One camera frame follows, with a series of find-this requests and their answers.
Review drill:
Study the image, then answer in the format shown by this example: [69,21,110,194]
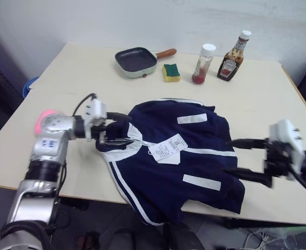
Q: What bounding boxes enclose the yellow and green sponge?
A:
[161,63,182,83]

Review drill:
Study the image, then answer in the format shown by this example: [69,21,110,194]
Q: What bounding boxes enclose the white floor cables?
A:
[243,226,275,250]

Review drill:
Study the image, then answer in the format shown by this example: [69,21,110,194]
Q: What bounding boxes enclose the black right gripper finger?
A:
[221,167,274,189]
[225,138,267,151]

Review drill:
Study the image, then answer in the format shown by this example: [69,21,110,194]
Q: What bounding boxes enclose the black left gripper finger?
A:
[106,111,132,122]
[100,138,133,147]

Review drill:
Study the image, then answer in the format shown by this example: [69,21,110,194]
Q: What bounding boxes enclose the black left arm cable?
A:
[71,93,98,117]

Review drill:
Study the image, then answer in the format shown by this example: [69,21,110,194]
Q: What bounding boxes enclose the dark Heinz sauce bottle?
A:
[216,30,252,83]

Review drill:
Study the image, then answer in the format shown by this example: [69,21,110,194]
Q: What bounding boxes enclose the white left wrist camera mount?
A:
[84,98,108,142]

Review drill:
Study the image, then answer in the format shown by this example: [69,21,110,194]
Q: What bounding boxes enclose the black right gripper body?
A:
[263,137,293,182]

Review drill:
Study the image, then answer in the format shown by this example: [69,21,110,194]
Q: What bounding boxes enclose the navy jacket with white stripes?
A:
[95,98,246,226]

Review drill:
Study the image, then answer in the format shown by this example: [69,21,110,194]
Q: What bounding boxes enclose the black table frame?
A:
[221,217,306,230]

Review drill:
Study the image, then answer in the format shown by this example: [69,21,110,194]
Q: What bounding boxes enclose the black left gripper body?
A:
[90,119,115,148]

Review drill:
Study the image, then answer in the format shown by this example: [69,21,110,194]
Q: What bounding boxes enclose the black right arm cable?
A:
[285,164,306,209]

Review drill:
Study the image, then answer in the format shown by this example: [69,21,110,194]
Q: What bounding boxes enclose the clear bottle with white cap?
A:
[191,43,217,85]

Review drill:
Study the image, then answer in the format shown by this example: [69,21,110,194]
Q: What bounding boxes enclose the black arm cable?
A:
[285,164,306,209]
[71,93,98,117]

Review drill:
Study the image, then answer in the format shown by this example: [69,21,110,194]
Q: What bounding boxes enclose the mint green square frying pan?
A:
[114,46,177,80]

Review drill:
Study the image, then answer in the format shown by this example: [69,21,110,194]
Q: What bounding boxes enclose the white paper garment tag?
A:
[147,133,188,165]

